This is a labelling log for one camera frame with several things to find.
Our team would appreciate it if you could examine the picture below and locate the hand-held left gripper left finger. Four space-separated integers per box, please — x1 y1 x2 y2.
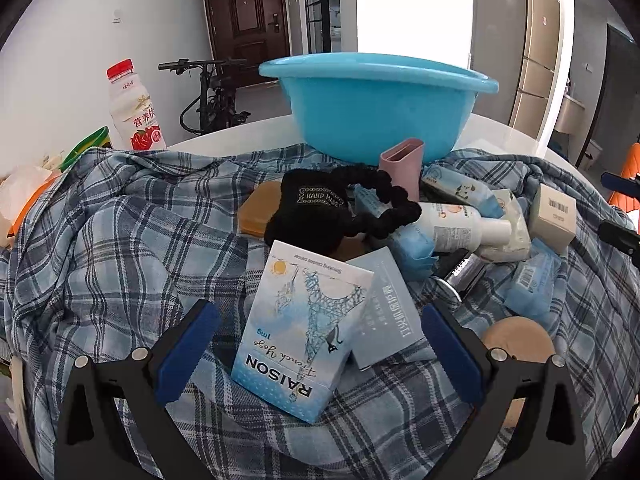
54 300 222 480

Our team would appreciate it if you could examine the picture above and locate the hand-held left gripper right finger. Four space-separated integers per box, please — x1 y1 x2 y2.
422 302 587 480

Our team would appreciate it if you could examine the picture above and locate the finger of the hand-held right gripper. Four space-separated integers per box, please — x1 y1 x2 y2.
597 220 640 257
601 172 640 194

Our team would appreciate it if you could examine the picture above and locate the light blue tower print box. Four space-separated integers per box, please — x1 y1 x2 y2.
231 240 376 424

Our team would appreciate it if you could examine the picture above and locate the light blue plastic basin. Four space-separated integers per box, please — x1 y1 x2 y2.
258 52 500 167

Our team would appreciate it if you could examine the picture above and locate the orange chair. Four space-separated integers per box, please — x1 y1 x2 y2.
610 142 640 211

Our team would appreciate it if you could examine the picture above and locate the round cork coaster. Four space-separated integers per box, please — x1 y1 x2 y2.
482 316 556 428

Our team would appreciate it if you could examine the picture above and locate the cream cardboard box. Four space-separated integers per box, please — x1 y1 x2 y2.
529 183 578 256

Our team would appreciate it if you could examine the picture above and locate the pale blue flat box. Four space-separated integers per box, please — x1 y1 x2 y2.
345 247 428 372

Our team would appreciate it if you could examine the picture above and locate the silver black metal clip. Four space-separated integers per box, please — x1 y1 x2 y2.
432 250 488 303

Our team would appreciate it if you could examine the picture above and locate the white washbasin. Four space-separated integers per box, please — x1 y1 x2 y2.
555 92 586 133

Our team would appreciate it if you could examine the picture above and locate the light blue tissue packet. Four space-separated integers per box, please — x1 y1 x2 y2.
390 227 438 283
502 240 563 318

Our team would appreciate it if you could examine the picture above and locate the white tissue pack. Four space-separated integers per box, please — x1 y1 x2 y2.
477 189 532 263

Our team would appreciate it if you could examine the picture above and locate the blue plaid cloth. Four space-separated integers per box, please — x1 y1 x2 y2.
0 142 640 480

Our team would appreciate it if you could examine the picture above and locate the white lotion bottle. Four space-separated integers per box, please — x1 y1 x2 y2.
395 201 513 252

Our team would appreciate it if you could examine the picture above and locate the tall beige refrigerator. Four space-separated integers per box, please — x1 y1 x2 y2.
507 0 563 142

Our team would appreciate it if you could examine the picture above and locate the panda print tissue packet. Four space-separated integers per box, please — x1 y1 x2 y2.
420 162 501 218

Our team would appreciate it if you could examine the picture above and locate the tan flat box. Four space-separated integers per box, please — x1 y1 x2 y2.
237 181 283 236

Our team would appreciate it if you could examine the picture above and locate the black knit glove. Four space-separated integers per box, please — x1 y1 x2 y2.
264 169 351 256

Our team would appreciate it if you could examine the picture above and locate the black hair scrunchie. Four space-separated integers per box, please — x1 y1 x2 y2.
327 166 423 241

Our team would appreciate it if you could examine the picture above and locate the pink plastic holder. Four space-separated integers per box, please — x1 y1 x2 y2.
378 137 426 203

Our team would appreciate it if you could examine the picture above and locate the orange plastic bag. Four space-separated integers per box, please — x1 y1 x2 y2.
10 180 56 236

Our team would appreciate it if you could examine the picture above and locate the green round can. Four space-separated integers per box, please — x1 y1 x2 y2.
61 126 111 171

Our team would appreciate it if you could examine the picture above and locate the crumpled white tissue bag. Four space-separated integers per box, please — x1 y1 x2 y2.
0 152 66 236

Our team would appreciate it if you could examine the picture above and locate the white milk bottle red cap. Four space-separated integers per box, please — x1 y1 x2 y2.
106 58 168 152

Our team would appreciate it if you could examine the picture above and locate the black bicycle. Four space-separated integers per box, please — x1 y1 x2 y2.
158 57 251 136

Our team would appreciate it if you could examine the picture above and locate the dark brown entrance door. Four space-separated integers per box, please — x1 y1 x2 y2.
201 0 292 73

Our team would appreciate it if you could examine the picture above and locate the black framed glass door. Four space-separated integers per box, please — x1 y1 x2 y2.
300 0 358 56

